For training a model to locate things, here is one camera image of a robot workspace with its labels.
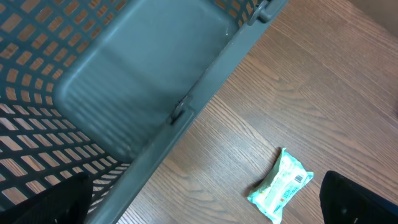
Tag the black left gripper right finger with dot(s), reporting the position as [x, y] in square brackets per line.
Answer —
[344, 201]

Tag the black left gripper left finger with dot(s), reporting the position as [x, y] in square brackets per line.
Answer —
[67, 202]

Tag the teal white packet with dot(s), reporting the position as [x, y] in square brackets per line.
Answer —
[284, 180]

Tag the grey plastic mesh basket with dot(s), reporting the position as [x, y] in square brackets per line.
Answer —
[109, 87]

